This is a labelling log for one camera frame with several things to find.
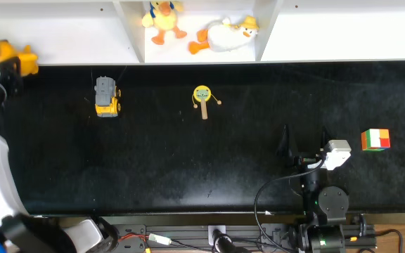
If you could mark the yellow rattle drum toy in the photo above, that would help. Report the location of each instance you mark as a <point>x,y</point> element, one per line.
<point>202,95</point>

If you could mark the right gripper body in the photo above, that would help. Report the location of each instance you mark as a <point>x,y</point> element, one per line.
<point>304,161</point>

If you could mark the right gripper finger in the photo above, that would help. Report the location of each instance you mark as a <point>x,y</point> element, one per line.
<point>285,145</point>
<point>325,138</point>

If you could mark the white shelf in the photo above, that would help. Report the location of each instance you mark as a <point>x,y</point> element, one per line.
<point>329,35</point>

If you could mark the yellow rubber duck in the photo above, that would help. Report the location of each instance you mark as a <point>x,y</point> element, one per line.
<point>25,61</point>

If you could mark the grey and yellow toy truck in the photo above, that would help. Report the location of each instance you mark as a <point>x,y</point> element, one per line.
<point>107,98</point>

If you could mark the mounting rail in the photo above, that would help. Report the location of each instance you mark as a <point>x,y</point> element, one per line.
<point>188,239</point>

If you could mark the white plush duck yellow hat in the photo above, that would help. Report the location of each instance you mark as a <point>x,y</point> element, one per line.
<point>225,37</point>

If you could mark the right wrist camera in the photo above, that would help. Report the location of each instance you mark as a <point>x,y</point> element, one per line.
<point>336,154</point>

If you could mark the many-coloured puzzle cube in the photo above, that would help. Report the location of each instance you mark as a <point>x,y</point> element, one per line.
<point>375,139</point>

